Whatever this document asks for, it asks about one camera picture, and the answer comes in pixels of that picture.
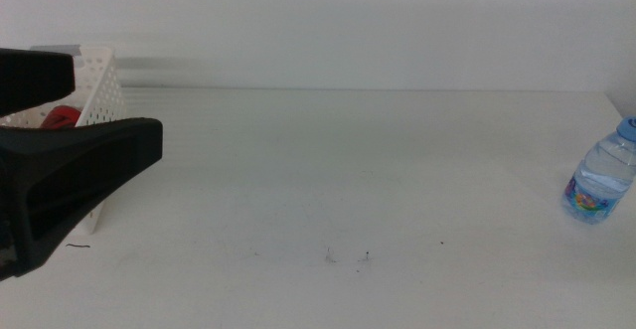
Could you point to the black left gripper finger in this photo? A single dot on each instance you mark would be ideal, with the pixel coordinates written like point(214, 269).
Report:
point(30, 78)
point(74, 160)

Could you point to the red cola can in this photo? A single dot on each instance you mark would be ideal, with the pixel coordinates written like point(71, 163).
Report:
point(62, 117)

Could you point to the clear water bottle blue cap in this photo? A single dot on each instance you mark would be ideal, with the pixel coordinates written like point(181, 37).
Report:
point(598, 180)

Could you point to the white perforated plastic basket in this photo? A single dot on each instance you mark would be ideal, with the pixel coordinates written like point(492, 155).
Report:
point(102, 90)

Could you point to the short black thread scrap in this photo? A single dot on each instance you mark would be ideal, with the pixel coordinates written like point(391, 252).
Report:
point(78, 245)

